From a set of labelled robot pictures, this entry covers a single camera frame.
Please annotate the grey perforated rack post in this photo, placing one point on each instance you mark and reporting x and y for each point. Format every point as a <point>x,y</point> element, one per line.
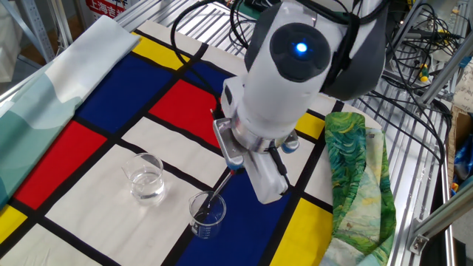
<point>37,26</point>

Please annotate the yellow green screwdriver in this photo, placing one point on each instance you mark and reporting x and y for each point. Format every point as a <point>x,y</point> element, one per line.
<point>424,74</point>

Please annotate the glass dropper with red bulb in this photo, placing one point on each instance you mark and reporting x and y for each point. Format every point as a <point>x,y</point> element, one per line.
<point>221,188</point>

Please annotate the silver wrist camera blue caps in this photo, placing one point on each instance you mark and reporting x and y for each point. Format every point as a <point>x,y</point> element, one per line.
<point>225,140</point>

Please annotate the Mondrian colour block cloth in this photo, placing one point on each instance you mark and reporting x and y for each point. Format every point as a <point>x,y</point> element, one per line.
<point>111,221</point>

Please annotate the blue plastic bag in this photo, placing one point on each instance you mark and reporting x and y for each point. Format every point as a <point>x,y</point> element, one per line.
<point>465,159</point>

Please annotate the red sign white characters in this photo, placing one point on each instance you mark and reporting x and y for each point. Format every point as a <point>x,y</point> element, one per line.
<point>107,7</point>

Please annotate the glass beaker with water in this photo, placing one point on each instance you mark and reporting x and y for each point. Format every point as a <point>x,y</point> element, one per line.
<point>148,188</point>

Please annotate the white plastic bag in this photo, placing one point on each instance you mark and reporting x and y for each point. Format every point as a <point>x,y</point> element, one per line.
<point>9,44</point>

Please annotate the green cutting mat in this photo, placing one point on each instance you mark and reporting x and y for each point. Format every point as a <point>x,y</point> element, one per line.
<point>251,9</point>

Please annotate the brown cardboard box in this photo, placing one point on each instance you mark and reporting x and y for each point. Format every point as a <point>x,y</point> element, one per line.
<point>456,125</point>

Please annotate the teal and white cloth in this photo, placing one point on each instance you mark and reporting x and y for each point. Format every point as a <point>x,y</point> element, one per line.
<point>37,103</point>

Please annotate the empty printed glass beaker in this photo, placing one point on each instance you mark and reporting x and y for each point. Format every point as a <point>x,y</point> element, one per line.
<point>207,231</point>

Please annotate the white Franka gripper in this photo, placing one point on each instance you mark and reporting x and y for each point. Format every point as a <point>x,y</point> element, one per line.
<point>266,181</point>

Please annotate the beige floral fabric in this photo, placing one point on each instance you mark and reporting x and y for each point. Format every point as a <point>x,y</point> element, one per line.
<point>463,88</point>

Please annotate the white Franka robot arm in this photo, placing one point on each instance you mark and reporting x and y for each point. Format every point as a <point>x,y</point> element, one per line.
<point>277,92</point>

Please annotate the aluminium frame beam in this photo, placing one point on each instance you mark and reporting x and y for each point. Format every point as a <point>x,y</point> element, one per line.
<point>443,77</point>
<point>443,214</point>

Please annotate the green painting print cloth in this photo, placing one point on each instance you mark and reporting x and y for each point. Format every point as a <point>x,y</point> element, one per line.
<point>347,147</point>

